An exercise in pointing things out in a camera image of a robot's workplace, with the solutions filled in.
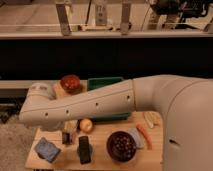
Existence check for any orange carrot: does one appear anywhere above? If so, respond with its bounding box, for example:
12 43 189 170
136 124 152 150

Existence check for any grey spatula blade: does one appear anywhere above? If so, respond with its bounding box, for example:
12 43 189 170
127 128 144 149

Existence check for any red-brown bowl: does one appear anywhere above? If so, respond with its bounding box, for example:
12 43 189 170
60 75 80 92

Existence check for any dark rectangular block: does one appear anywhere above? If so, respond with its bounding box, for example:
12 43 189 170
78 136 91 164

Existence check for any dark purple bowl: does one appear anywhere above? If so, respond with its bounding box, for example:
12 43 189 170
106 131 136 162

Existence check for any yellow onion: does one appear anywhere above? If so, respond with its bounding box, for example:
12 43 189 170
80 119 93 133

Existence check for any blue sponge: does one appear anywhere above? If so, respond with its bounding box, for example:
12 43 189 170
34 137 61 163

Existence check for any wooden table board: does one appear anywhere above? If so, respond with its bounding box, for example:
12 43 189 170
24 79 165 171

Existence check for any black metal clip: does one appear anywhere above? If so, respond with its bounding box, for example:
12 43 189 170
62 132 72 145

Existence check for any green plastic tray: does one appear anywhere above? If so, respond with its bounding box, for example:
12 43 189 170
87 77 130 122

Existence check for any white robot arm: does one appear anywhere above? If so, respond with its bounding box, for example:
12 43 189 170
19 75 213 171

